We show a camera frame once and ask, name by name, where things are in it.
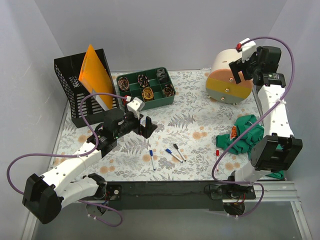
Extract cream cylindrical drawer box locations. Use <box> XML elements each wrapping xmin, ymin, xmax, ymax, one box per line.
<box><xmin>205</xmin><ymin>49</ymin><xmax>253</xmax><ymax>104</ymax></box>

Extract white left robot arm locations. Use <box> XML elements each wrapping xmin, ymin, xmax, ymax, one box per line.
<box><xmin>22</xmin><ymin>108</ymin><xmax>157</xmax><ymax>224</ymax></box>

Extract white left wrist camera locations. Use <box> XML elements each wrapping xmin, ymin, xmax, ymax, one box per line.
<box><xmin>125</xmin><ymin>96</ymin><xmax>145</xmax><ymax>119</ymax></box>

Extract orange plastic folder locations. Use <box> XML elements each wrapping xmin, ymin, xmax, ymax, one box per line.
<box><xmin>78</xmin><ymin>44</ymin><xmax>115</xmax><ymax>94</ymax></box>

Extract aluminium frame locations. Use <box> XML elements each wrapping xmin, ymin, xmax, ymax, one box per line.
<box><xmin>22</xmin><ymin>181</ymin><xmax>312</xmax><ymax>240</ymax></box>

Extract blue cap marker left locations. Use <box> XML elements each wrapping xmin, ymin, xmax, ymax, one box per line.
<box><xmin>149</xmin><ymin>149</ymin><xmax>156</xmax><ymax>171</ymax></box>

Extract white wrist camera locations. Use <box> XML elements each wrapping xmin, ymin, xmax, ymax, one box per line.
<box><xmin>235</xmin><ymin>38</ymin><xmax>257</xmax><ymax>63</ymax></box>
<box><xmin>125</xmin><ymin>96</ymin><xmax>145</xmax><ymax>119</ymax></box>

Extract floral table mat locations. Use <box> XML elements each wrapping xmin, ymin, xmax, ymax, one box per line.
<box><xmin>49</xmin><ymin>71</ymin><xmax>271</xmax><ymax>182</ymax></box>

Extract red cap marker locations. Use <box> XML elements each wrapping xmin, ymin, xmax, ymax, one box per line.
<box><xmin>215</xmin><ymin>149</ymin><xmax>220</xmax><ymax>172</ymax></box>

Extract blue cap marker middle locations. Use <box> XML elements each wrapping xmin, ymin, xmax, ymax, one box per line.
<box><xmin>165</xmin><ymin>148</ymin><xmax>184</xmax><ymax>163</ymax></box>

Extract blue cap marker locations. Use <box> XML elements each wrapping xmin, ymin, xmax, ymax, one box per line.
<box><xmin>149</xmin><ymin>149</ymin><xmax>156</xmax><ymax>171</ymax></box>
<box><xmin>165</xmin><ymin>148</ymin><xmax>184</xmax><ymax>163</ymax></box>

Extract green compartment tray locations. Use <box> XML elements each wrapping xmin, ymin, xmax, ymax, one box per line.
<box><xmin>116</xmin><ymin>67</ymin><xmax>176</xmax><ymax>110</ymax></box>

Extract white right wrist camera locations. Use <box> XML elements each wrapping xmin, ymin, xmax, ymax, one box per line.
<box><xmin>235</xmin><ymin>38</ymin><xmax>257</xmax><ymax>63</ymax></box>

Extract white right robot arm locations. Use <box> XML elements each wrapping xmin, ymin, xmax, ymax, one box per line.
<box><xmin>226</xmin><ymin>43</ymin><xmax>303</xmax><ymax>199</ymax></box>

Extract green cloth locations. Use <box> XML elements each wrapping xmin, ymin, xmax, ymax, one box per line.
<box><xmin>215</xmin><ymin>114</ymin><xmax>286</xmax><ymax>180</ymax></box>

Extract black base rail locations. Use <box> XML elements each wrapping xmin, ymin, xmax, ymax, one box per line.
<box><xmin>103</xmin><ymin>180</ymin><xmax>256</xmax><ymax>211</ymax></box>

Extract black cap marker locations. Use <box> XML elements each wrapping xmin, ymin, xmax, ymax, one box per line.
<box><xmin>173</xmin><ymin>143</ymin><xmax>187</xmax><ymax>162</ymax></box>

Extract black mesh file holder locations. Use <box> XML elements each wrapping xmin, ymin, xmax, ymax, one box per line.
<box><xmin>54</xmin><ymin>48</ymin><xmax>119</xmax><ymax>128</ymax></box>

